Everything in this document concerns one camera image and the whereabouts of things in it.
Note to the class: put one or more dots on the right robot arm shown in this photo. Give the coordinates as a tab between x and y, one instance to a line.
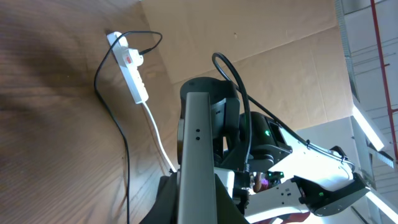
235	169

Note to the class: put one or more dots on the brown cardboard sheet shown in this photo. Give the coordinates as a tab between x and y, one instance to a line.
288	52

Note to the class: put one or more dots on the white charger plug adapter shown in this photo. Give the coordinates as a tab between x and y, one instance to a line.
132	58

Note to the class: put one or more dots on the white power strip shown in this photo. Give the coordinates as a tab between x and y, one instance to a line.
131	75

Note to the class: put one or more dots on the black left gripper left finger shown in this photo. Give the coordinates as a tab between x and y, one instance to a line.
164	209

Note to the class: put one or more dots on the white ceiling light strip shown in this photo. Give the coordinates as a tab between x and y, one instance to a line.
367	129

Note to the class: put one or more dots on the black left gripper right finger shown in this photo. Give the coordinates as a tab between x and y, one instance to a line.
227	212

